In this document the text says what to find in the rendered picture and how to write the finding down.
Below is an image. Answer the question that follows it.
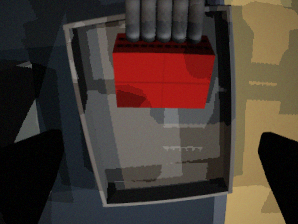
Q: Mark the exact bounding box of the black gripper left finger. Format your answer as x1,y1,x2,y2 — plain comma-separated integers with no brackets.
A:
0,129,65,224

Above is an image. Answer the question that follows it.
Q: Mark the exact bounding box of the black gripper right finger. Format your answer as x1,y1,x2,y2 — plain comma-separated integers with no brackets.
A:
258,132,298,224

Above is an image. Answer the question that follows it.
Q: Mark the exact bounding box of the grey tray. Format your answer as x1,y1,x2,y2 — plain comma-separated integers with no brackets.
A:
77,12,225,190

